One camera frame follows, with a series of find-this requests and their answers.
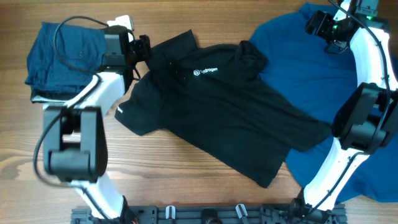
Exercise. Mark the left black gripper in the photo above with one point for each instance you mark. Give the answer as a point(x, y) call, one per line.
point(143, 46)

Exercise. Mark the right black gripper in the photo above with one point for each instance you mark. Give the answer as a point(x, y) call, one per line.
point(326, 19)

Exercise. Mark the blue polo shirt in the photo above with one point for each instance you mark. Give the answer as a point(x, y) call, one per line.
point(319, 83)

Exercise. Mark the black polo shirt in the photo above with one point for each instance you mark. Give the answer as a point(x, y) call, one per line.
point(212, 98)

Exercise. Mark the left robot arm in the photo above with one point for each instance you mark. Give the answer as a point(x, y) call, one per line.
point(74, 142)

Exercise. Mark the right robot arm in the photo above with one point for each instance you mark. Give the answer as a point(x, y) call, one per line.
point(368, 119)

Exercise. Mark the folded dark blue garment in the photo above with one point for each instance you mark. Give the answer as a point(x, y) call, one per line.
point(57, 54)

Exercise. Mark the folded black garment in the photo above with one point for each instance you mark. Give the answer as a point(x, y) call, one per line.
point(41, 96)

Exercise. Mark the left white rail clip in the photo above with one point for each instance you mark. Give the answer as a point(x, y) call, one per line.
point(170, 212)

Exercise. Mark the white rail clip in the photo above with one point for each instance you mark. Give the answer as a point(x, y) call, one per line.
point(170, 212)
point(242, 213)

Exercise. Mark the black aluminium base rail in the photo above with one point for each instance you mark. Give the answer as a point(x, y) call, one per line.
point(264, 214)

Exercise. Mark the right white rail clip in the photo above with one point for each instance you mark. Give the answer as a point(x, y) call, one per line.
point(242, 213)

